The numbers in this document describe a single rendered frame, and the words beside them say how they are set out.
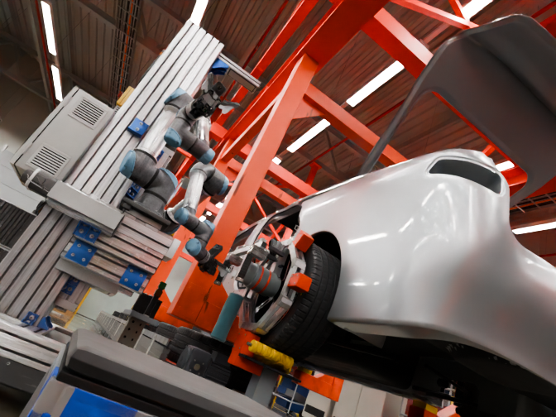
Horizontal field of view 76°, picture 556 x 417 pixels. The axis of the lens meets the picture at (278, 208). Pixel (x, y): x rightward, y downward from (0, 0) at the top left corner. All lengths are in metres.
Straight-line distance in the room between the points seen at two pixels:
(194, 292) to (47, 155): 1.14
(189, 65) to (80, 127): 0.72
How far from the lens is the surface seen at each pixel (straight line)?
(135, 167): 1.71
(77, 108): 1.99
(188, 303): 2.38
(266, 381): 2.04
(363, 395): 7.12
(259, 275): 1.97
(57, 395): 0.49
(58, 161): 1.89
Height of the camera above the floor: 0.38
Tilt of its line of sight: 25 degrees up
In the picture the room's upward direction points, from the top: 24 degrees clockwise
